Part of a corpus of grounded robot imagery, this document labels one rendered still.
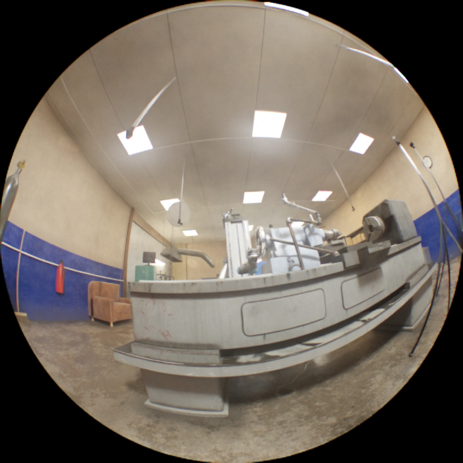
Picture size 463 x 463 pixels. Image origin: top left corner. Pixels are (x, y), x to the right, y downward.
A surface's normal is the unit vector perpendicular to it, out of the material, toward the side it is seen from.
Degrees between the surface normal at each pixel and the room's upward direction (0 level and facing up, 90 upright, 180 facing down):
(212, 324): 90
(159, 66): 180
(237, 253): 90
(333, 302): 90
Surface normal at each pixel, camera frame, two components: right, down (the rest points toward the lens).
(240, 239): -0.05, -0.36
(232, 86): 0.09, 0.93
